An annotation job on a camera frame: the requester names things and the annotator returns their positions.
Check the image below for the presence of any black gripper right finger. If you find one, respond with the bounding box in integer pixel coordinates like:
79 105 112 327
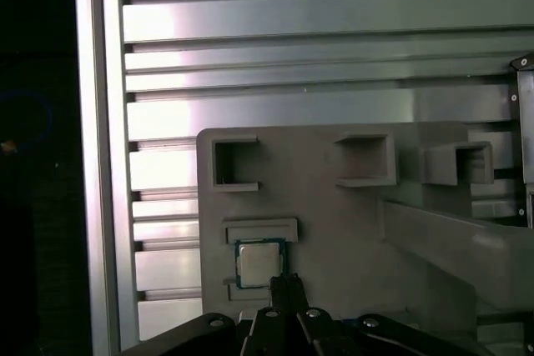
287 273 486 356

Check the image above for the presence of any grey parts rack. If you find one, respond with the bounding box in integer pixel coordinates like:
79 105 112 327
195 121 534 348

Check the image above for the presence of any CPU with silver top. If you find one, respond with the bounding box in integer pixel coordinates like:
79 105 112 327
233 238 289 291

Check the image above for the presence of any black open PC case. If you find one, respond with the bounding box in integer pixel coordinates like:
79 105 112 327
507 50 534 230

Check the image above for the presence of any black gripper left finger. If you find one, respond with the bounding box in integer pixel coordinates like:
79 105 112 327
119 274 297 356

